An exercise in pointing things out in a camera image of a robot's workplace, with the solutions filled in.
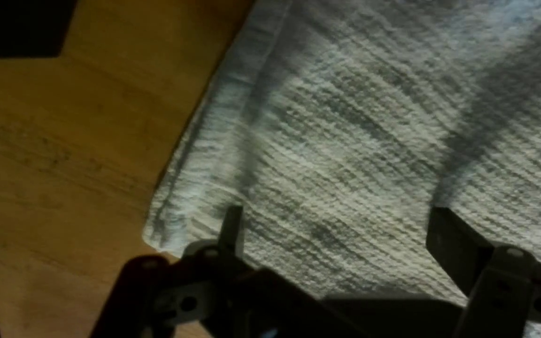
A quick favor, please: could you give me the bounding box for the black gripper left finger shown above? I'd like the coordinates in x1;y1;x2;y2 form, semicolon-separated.
88;205;247;338

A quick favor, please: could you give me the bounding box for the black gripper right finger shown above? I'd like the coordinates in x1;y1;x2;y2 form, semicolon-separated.
426;207;541;338

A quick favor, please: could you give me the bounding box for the light grey towel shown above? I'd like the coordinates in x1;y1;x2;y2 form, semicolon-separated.
142;0;541;301

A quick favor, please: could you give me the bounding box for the black perforated box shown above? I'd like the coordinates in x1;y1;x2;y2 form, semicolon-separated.
0;0;78;59

